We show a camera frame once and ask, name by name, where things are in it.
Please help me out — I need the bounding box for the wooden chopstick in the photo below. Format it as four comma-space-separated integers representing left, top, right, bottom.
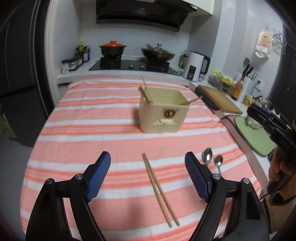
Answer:
142, 153, 173, 228
142, 153, 181, 227

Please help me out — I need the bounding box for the right hand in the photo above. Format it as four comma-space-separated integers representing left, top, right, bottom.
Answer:
268, 147, 295, 200

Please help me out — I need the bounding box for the green mat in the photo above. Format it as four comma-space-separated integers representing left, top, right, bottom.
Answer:
234, 116, 275, 157

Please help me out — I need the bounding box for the white knife holder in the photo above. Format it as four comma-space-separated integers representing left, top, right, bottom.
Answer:
235, 73, 254, 103

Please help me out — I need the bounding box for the brown sauce bottle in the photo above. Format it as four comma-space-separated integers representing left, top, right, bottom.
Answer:
231, 75, 244, 100

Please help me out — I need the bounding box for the wooden cutting board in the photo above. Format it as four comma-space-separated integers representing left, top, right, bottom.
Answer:
197, 85, 243, 115

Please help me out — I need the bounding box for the slim steel spoon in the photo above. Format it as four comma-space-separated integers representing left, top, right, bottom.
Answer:
214, 155, 223, 175

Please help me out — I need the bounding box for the yellow green snack bag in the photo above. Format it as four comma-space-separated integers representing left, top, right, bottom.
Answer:
208, 71, 236, 95

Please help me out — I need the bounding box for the hanging paper bag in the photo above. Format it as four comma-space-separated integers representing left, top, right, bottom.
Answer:
255, 30, 273, 59

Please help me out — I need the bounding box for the chopstick in holder right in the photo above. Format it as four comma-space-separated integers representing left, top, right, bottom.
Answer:
180, 96, 202, 105

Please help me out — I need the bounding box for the chopstick in holder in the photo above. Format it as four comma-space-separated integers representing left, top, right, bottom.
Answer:
138, 76, 152, 103
180, 96, 202, 105

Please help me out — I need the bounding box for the pink striped tablecloth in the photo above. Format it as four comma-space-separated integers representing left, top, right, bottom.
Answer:
20, 77, 261, 240

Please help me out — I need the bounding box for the white electric kettle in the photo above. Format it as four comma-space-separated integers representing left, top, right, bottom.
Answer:
182, 51, 210, 82

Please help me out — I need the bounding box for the wooden utensil holder box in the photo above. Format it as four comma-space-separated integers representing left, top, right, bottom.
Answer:
138, 86, 190, 133

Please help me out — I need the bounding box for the black wok with lid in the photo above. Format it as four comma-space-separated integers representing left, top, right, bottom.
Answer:
141, 44, 175, 62

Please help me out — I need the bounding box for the chopstick in holder left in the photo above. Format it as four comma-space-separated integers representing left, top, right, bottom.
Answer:
138, 76, 152, 103

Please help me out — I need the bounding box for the white spice jar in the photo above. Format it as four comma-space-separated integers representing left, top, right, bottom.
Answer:
61, 60, 69, 75

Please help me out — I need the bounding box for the black gas stove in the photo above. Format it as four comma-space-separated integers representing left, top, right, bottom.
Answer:
89, 57, 180, 76

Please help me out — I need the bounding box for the black range hood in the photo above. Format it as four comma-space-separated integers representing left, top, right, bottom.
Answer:
96, 0, 198, 32

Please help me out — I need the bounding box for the green-capped condiment bottle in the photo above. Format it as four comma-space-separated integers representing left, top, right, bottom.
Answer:
76, 40, 84, 65

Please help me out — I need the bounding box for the orange-lidded black clay pot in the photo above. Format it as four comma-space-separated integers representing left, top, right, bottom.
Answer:
100, 41, 126, 57

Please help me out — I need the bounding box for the wide-handled steel spoon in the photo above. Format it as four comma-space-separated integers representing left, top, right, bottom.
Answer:
201, 148, 213, 166

